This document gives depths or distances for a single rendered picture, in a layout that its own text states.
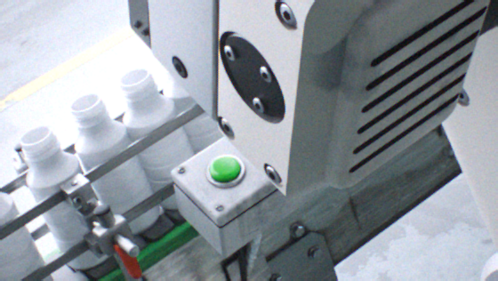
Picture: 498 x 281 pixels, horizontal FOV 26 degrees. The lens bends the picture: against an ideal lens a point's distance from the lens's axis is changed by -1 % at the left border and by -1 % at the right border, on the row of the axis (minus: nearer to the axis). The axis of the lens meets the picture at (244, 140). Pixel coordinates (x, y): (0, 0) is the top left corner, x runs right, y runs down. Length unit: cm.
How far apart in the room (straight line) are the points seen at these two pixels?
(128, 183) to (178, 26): 79
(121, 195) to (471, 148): 65
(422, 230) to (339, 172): 232
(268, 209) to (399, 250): 160
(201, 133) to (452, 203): 161
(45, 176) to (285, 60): 82
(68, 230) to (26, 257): 5
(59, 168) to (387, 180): 44
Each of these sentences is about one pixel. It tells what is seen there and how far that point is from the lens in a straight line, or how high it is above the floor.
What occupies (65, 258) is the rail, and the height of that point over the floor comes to 104.
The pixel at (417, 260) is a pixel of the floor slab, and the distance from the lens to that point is 262.
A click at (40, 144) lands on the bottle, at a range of 113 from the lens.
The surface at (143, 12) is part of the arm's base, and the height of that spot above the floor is 151.
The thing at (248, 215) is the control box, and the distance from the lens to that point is 106.
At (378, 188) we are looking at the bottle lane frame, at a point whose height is 88.
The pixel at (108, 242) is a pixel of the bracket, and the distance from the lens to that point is 109.
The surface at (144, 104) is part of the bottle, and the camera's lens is 117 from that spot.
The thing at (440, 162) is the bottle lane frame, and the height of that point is 86.
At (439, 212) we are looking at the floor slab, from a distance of 275.
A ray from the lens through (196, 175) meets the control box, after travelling 106.
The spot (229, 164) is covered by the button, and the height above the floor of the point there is 112.
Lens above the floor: 168
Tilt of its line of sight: 31 degrees down
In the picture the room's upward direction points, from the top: 20 degrees counter-clockwise
